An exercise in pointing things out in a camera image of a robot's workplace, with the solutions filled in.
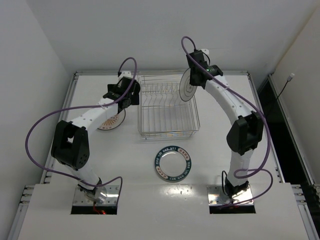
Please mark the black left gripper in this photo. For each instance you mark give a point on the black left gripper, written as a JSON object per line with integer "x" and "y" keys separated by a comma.
{"x": 122, "y": 104}

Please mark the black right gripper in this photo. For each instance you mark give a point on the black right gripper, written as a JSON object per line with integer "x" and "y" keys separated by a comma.
{"x": 196, "y": 80}

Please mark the white plate thin green rim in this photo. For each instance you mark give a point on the white plate thin green rim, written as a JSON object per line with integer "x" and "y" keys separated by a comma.
{"x": 186, "y": 90}

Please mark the white plate wide green band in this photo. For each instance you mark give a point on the white plate wide green band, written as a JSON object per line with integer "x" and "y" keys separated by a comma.
{"x": 172, "y": 164}

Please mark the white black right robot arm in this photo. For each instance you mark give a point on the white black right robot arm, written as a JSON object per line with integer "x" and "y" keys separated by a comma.
{"x": 246, "y": 125}

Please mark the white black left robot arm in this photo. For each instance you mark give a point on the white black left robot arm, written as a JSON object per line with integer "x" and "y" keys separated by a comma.
{"x": 70, "y": 145}

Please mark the white plate orange sunburst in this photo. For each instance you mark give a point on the white plate orange sunburst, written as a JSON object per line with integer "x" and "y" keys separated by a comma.
{"x": 113, "y": 122}

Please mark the metal wire dish rack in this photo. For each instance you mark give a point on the metal wire dish rack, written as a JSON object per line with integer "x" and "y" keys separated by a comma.
{"x": 162, "y": 114}

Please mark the black cable white plug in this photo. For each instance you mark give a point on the black cable white plug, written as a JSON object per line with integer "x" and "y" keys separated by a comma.
{"x": 288, "y": 80}

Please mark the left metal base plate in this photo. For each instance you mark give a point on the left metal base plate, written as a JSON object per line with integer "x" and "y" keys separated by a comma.
{"x": 105, "y": 196}

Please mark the metal base plate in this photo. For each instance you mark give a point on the metal base plate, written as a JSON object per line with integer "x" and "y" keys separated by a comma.
{"x": 105, "y": 196}
{"x": 216, "y": 197}

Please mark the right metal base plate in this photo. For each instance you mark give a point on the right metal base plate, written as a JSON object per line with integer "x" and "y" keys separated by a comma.
{"x": 216, "y": 197}

